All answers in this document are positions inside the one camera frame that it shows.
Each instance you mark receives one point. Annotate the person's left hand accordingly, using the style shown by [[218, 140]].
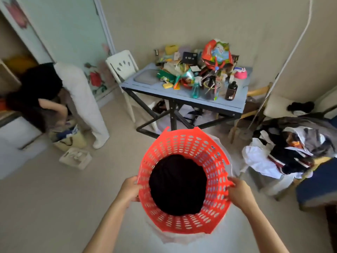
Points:
[[127, 192]]

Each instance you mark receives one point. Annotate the person's right hand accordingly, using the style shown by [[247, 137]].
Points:
[[242, 197]]

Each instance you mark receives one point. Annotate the black garment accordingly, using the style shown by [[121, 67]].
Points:
[[177, 184]]

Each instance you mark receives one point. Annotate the red plastic basket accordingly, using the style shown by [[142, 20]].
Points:
[[184, 144]]

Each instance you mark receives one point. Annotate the person's right forearm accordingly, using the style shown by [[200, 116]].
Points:
[[266, 234]]

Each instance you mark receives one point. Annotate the person's left forearm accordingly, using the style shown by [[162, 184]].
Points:
[[108, 231]]

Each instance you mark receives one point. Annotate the clutter pile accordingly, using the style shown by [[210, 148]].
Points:
[[184, 73]]

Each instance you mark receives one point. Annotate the white plastic tray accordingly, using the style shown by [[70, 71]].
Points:
[[75, 158]]

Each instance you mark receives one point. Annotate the pile of mixed clothes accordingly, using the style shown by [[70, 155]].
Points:
[[289, 155]]

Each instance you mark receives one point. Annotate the cream tote bag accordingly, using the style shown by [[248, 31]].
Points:
[[75, 142]]

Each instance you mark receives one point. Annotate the wooden chair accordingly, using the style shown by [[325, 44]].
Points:
[[322, 160], [256, 91]]

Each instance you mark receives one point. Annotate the black shoe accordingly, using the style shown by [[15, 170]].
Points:
[[193, 114], [159, 106]]

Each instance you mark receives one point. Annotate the dark brown bottle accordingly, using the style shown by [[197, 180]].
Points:
[[231, 93]]

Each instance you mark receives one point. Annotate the blue folding table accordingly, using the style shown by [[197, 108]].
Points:
[[181, 100]]

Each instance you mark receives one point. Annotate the small black crumpled cloth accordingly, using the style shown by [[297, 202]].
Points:
[[300, 106]]

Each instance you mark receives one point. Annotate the teal spray bottle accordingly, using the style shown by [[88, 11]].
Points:
[[195, 92]]

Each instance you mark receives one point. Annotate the grey flat pad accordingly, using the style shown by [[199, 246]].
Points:
[[147, 77]]

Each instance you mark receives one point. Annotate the green packet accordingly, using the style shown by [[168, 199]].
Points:
[[164, 75]]

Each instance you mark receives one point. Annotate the red snack bag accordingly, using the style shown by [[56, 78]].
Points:
[[216, 53]]

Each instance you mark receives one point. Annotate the black box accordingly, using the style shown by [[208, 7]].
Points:
[[189, 57]]

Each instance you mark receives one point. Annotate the white curved pole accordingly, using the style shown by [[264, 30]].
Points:
[[289, 56]]

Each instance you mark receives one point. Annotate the yellow box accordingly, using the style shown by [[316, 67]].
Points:
[[171, 49]]

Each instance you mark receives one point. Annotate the yellow cloth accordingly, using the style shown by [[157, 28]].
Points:
[[21, 64]]

